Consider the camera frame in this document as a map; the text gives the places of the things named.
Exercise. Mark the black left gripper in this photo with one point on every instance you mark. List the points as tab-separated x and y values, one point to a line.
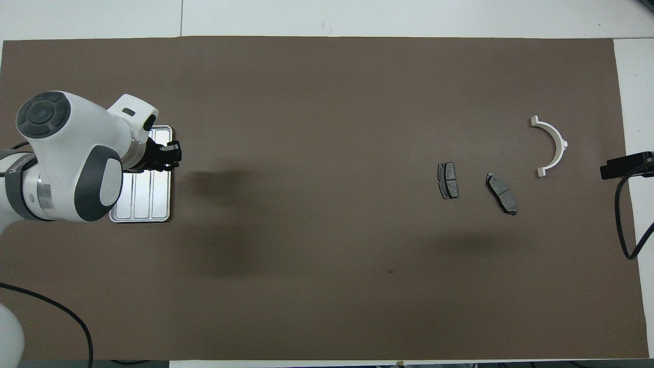
152	156

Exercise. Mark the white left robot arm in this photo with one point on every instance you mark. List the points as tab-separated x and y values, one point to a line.
76	143

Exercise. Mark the silver metal tray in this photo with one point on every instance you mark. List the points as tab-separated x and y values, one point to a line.
148	199

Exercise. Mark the curved dark brake pad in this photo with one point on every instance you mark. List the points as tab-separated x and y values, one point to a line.
501	193

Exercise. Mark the rectangular dark brake pad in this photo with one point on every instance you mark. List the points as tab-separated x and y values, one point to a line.
448	180

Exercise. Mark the brown table mat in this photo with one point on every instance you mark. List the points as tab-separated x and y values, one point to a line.
327	281

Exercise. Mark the white semicircular bracket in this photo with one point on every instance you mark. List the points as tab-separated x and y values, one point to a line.
556	143

